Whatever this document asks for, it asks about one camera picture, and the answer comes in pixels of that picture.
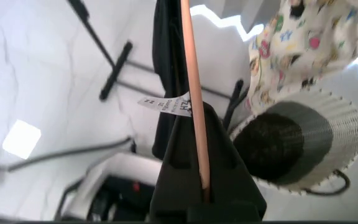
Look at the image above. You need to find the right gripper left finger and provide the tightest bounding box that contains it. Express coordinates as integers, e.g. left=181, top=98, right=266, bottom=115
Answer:
left=149, top=118, right=205, bottom=223

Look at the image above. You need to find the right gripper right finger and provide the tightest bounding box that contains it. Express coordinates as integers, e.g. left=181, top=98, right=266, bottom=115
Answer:
left=201, top=101, right=268, bottom=223

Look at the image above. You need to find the pink clothes hanger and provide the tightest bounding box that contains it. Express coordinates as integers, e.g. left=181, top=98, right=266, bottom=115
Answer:
left=180, top=0, right=212, bottom=203

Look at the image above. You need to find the black garment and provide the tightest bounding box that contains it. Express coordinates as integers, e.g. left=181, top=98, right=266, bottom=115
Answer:
left=136, top=0, right=198, bottom=161

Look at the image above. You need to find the cream printed garment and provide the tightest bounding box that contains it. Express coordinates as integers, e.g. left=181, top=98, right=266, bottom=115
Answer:
left=245, top=0, right=358, bottom=116

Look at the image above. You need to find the white laundry basket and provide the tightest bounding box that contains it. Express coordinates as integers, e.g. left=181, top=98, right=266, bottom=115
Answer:
left=227, top=86, right=358, bottom=197

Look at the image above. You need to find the black clothes rack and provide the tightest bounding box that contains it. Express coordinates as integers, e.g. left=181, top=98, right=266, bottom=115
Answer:
left=65, top=0, right=252, bottom=131

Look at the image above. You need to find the white curtain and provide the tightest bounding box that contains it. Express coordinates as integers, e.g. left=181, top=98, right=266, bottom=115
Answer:
left=191, top=0, right=358, bottom=80

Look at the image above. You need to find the black cable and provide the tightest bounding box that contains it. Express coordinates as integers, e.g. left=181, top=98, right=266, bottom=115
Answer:
left=7, top=136, right=134, bottom=172

